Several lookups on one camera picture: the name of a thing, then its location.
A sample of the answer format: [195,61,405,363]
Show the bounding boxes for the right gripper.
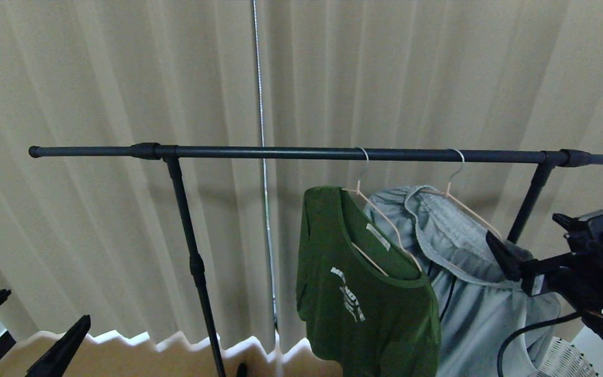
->
[520,253,586,297]

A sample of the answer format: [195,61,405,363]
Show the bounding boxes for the pale grey shorts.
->
[363,185,561,377]

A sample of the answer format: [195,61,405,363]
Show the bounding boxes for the pink clothes hanger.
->
[419,149,504,241]
[342,148,423,277]

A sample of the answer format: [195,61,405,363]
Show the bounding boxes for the green printed shirt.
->
[296,186,442,377]

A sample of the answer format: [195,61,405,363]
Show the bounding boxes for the white laundry basket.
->
[529,337,599,377]

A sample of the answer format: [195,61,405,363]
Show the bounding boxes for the black clothes rack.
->
[28,142,603,377]

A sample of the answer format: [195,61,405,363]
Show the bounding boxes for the beige curtain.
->
[0,0,603,351]

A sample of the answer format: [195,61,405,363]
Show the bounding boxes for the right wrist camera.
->
[552,208,603,269]

